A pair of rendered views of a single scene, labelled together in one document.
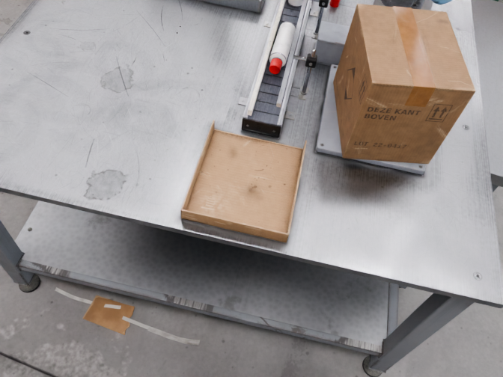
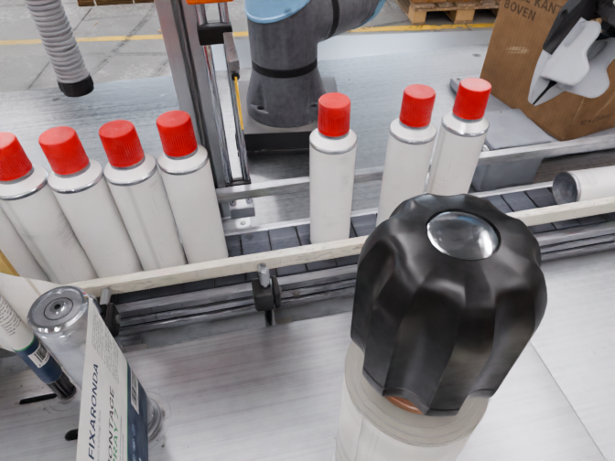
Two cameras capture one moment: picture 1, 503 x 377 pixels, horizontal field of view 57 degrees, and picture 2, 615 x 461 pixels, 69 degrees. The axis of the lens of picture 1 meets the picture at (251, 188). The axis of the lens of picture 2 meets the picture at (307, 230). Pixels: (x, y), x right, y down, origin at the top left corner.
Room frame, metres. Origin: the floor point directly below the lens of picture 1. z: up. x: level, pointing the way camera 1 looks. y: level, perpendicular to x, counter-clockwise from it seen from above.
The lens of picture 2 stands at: (1.75, 0.32, 1.31)
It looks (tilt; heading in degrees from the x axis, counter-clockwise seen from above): 45 degrees down; 254
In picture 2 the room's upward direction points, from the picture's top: 1 degrees counter-clockwise
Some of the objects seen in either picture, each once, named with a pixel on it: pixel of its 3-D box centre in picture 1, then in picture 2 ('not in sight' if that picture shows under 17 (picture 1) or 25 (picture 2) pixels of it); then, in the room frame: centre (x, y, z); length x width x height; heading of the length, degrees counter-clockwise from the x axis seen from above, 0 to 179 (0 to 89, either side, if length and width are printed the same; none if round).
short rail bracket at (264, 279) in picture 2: not in sight; (268, 301); (1.70, 0.02, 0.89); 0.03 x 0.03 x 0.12; 85
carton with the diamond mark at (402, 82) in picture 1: (394, 85); (603, 29); (0.98, -0.33, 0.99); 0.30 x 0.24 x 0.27; 6
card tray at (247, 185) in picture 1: (247, 177); not in sight; (0.71, 0.01, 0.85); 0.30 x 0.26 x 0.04; 175
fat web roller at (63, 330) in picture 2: not in sight; (104, 374); (1.86, 0.11, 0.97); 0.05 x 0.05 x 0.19
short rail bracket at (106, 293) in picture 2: not in sight; (110, 316); (1.88, -0.02, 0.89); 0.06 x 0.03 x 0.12; 85
